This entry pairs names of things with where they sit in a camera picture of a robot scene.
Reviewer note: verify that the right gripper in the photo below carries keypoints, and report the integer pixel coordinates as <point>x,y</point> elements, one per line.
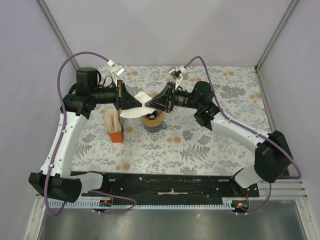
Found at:
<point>162,102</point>

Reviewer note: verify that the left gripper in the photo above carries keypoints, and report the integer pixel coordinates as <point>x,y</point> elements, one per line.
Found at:
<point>124,100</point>

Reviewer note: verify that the beige paper coffee filter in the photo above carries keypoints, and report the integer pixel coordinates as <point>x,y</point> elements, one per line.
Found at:
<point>137,112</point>

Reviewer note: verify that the wooden dripper ring holder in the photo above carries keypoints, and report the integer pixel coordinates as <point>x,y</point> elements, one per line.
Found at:
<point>154,122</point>

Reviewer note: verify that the coffee filter paper box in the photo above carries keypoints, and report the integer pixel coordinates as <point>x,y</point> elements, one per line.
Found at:
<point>113,125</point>

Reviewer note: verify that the grey glass dripper cone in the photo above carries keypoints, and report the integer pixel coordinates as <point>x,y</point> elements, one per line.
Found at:
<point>152,115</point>

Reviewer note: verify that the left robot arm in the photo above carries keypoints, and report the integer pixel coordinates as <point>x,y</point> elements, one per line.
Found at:
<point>54,179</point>

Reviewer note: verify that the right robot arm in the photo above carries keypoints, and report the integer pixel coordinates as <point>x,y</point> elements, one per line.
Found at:
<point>272,154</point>

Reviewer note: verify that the glass measuring pitcher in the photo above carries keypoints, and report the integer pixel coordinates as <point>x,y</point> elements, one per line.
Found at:
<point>157,128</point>

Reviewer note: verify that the floral patterned table mat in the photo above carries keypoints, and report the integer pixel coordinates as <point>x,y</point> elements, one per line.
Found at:
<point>184,147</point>

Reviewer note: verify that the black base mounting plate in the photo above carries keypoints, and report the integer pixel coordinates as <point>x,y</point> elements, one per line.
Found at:
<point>134,185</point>

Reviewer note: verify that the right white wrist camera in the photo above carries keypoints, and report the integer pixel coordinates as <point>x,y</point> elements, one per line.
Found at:
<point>177,74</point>

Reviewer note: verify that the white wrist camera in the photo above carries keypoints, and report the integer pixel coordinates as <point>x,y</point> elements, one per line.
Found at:
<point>177,74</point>
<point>116,71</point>

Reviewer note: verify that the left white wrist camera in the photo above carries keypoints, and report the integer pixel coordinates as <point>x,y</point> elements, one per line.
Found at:
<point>116,71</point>

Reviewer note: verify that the left aluminium corner post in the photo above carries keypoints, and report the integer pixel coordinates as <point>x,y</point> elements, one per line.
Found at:
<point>44,8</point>

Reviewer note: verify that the aluminium corner post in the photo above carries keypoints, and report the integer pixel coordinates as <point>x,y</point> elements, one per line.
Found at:
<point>276,33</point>
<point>44,8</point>

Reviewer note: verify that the aluminium frame rail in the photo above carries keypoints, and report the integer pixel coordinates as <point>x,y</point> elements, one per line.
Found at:
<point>282,188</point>

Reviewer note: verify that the right aluminium corner post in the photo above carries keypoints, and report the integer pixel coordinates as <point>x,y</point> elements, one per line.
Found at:
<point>276,33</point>

